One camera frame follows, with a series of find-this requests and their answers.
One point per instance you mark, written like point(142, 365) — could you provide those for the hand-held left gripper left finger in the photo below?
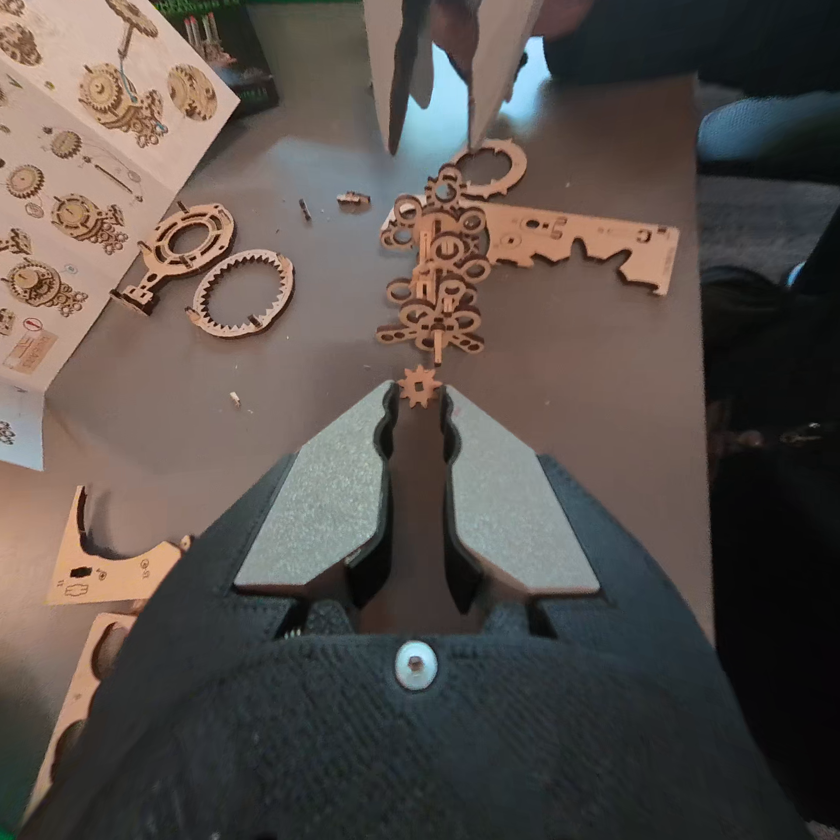
point(315, 512)

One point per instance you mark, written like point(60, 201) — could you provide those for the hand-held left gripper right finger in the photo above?
point(512, 518)

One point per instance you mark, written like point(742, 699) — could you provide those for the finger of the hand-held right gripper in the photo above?
point(499, 59)
point(380, 59)

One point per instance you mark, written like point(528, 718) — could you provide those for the small wooden gear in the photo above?
point(408, 388)

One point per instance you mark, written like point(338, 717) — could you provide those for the wooden bubble model assembly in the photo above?
point(433, 328)

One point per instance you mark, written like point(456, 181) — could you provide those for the person's right forearm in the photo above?
point(656, 39)

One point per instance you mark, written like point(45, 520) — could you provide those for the dark model kit box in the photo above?
point(229, 59)

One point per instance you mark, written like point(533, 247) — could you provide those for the small wooden connector piece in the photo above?
point(353, 201)

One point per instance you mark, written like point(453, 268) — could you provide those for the long notched wooden offcut sheet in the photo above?
point(590, 243)

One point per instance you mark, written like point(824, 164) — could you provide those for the wooden offcut with curved cutout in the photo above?
point(98, 577)

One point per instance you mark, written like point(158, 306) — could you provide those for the wooden offcut with round holes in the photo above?
point(79, 695)

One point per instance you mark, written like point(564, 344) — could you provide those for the paper instruction sheet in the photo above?
point(98, 170)

